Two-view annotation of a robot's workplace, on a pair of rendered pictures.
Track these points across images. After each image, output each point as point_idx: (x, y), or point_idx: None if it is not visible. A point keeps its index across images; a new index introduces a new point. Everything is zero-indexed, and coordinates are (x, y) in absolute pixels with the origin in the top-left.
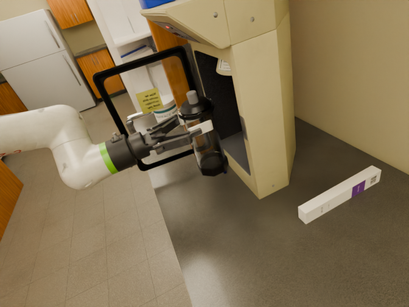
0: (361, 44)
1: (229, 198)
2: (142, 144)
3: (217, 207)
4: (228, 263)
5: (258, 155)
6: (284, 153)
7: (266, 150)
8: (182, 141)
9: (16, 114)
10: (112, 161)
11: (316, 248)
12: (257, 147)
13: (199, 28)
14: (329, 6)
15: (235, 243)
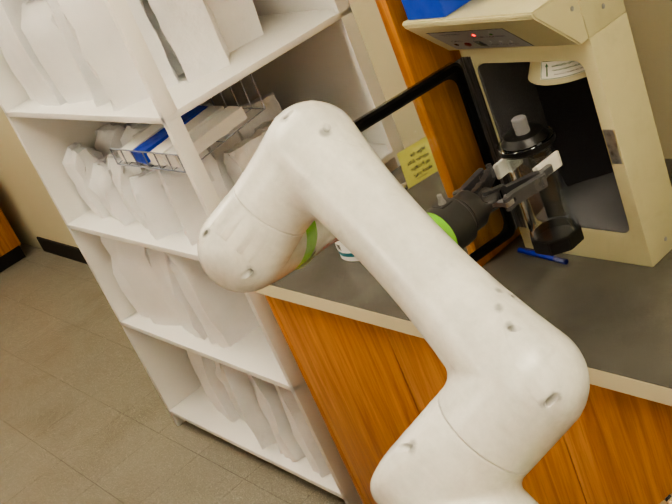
0: None
1: (604, 284)
2: (481, 202)
3: (593, 300)
4: (663, 335)
5: (638, 185)
6: (667, 179)
7: (645, 176)
8: (537, 183)
9: None
10: (455, 233)
11: None
12: (634, 171)
13: (560, 25)
14: None
15: (656, 317)
